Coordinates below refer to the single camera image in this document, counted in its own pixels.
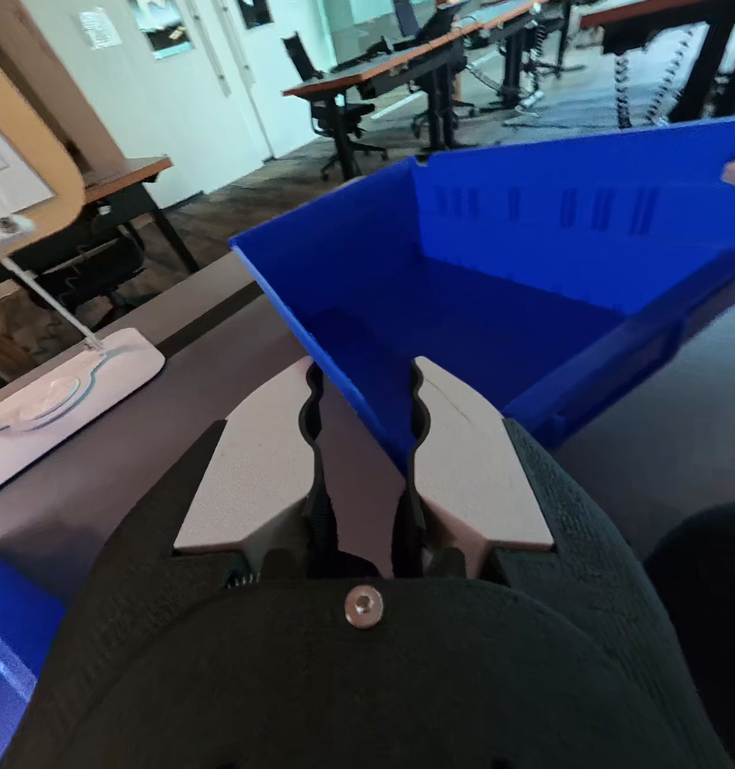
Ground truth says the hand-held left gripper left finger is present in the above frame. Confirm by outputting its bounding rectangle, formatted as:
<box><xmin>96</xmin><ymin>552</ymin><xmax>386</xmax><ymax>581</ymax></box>
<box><xmin>174</xmin><ymin>356</ymin><xmax>339</xmax><ymax>579</ymax></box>

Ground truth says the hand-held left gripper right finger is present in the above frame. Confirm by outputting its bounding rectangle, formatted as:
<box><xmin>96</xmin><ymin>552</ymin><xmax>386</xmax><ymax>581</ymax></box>
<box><xmin>393</xmin><ymin>356</ymin><xmax>556</xmax><ymax>579</ymax></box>

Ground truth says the blue plastic bin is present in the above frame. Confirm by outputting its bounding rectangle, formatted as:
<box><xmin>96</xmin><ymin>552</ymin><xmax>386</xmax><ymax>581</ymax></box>
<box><xmin>229</xmin><ymin>115</ymin><xmax>735</xmax><ymax>475</ymax></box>
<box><xmin>0</xmin><ymin>544</ymin><xmax>66</xmax><ymax>769</ymax></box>

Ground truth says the white board stand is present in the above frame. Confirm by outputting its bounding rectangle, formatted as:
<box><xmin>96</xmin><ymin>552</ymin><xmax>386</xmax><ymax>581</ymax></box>
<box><xmin>0</xmin><ymin>257</ymin><xmax>165</xmax><ymax>498</ymax></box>

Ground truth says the black quilted pad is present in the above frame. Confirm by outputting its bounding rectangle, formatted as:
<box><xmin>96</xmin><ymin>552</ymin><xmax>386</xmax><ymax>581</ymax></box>
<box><xmin>644</xmin><ymin>501</ymin><xmax>735</xmax><ymax>769</ymax></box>

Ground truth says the black office chair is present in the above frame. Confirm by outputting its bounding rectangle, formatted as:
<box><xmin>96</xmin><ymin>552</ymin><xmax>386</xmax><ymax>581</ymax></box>
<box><xmin>393</xmin><ymin>0</ymin><xmax>476</xmax><ymax>151</ymax></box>
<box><xmin>281</xmin><ymin>31</ymin><xmax>389</xmax><ymax>181</ymax></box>
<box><xmin>19</xmin><ymin>231</ymin><xmax>149</xmax><ymax>325</ymax></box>

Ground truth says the wooden top desk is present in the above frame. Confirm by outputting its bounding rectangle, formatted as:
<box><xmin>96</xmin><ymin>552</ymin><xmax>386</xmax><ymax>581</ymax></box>
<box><xmin>580</xmin><ymin>0</ymin><xmax>735</xmax><ymax>130</ymax></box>
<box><xmin>82</xmin><ymin>156</ymin><xmax>200</xmax><ymax>274</ymax></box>
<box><xmin>282</xmin><ymin>0</ymin><xmax>542</xmax><ymax>181</ymax></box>

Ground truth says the paper wall notice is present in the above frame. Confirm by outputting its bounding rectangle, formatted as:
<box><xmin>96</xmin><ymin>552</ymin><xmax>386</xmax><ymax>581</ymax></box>
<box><xmin>79</xmin><ymin>9</ymin><xmax>123</xmax><ymax>50</ymax></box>

